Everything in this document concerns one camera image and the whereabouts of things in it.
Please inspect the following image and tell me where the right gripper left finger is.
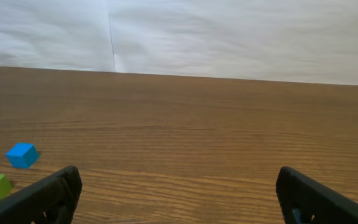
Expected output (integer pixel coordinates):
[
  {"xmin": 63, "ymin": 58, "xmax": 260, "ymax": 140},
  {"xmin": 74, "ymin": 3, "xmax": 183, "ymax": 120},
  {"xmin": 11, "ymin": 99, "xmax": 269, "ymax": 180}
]
[{"xmin": 0, "ymin": 165, "xmax": 83, "ymax": 224}]

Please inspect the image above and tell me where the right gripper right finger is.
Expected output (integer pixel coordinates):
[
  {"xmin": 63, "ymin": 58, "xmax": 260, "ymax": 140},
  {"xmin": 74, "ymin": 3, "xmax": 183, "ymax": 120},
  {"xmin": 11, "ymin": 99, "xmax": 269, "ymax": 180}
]
[{"xmin": 275, "ymin": 166, "xmax": 358, "ymax": 224}]

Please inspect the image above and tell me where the blue cube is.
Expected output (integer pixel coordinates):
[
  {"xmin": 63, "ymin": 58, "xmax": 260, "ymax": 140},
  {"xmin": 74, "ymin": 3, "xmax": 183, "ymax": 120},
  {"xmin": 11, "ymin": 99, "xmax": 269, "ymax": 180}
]
[{"xmin": 5, "ymin": 142, "xmax": 40, "ymax": 170}]

